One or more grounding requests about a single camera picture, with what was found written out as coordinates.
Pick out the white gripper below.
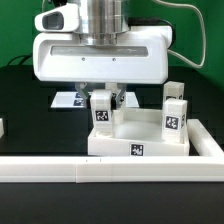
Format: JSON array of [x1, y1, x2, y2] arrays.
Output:
[[33, 26, 172, 109]]

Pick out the white square tabletop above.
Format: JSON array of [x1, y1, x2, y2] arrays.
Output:
[[88, 108, 190, 156]]

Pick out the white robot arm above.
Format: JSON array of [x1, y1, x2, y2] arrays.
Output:
[[33, 0, 173, 109]]

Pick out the white marker sheet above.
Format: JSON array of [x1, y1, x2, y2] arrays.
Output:
[[51, 91, 139, 108]]

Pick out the white U-shaped obstacle fence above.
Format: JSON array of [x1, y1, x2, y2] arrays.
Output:
[[0, 119, 224, 183]]

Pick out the black camera cable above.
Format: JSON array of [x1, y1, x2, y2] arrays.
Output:
[[126, 16, 176, 48]]

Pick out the black cables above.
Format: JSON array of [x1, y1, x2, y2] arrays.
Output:
[[7, 54, 34, 66]]

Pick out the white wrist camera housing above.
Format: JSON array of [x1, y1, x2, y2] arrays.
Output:
[[34, 3, 80, 32]]

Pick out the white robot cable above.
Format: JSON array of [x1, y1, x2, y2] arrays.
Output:
[[153, 0, 207, 70]]

